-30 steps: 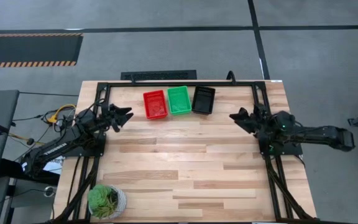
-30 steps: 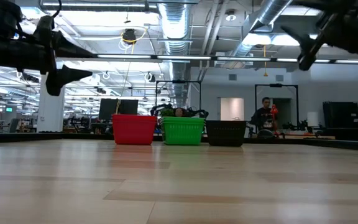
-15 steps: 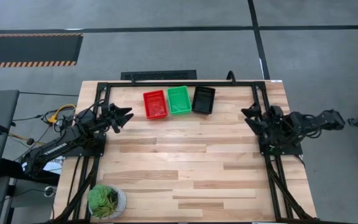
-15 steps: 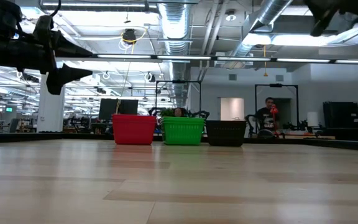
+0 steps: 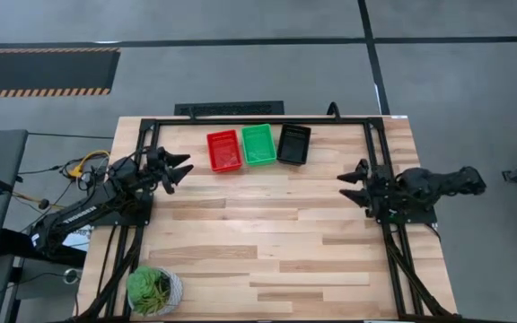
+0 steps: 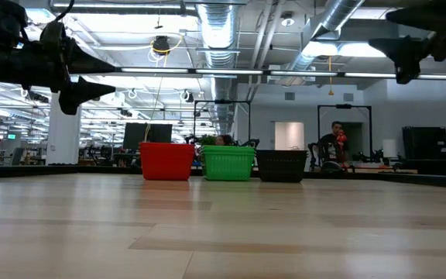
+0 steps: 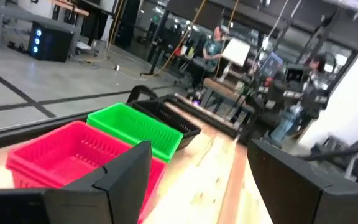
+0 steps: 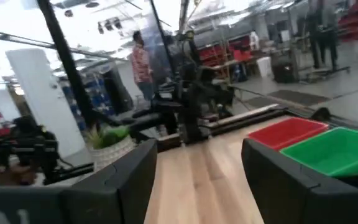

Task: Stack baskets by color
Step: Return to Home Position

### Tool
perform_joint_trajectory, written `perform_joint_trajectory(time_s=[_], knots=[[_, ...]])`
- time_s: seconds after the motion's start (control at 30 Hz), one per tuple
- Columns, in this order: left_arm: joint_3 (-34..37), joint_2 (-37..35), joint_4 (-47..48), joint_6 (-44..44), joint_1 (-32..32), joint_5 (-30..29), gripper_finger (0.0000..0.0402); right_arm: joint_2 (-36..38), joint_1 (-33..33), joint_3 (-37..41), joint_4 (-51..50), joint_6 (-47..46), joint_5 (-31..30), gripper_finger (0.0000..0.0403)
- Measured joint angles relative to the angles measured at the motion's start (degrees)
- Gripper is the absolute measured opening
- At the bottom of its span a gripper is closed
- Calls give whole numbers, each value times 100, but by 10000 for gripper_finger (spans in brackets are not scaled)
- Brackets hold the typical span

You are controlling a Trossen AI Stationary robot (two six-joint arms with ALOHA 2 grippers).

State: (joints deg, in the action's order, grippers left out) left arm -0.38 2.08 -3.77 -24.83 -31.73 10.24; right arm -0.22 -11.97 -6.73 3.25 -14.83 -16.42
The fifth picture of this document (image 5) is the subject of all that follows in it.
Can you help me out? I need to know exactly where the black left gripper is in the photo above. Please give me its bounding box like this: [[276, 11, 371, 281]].
[[144, 145, 195, 195]]

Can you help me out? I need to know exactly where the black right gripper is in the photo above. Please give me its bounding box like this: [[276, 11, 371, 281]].
[[337, 159, 399, 220]]

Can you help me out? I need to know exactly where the red slotted plastic basket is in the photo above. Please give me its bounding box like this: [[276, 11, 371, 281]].
[[206, 129, 243, 173]]

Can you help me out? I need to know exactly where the dark red basket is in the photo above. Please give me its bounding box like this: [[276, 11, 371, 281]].
[[276, 123, 312, 166]]

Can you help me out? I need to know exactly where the green slotted plastic basket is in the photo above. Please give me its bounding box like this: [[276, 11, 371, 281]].
[[241, 123, 278, 167]]

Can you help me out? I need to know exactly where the black floor grate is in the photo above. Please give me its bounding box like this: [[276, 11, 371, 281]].
[[173, 100, 285, 117]]

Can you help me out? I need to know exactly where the white paper sheet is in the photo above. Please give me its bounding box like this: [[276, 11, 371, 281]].
[[62, 223, 93, 252]]

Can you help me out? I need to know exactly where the green succulent in white pot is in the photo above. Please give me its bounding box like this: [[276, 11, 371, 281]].
[[126, 265, 184, 318]]

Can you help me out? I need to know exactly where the black hazard-striped floor mat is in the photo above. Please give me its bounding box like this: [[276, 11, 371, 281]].
[[0, 47, 121, 99]]

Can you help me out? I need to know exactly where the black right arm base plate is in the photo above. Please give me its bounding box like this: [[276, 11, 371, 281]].
[[374, 204, 438, 226]]

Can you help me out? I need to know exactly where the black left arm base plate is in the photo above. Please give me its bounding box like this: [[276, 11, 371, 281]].
[[91, 192, 154, 227]]

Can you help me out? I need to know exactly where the yellow cable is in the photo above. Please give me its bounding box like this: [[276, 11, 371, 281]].
[[67, 150, 111, 179]]

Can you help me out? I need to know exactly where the black aluminium table frame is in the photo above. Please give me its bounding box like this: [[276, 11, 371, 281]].
[[76, 115, 461, 322]]

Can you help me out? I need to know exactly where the grey round ring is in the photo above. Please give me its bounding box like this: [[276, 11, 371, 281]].
[[62, 267, 83, 286]]

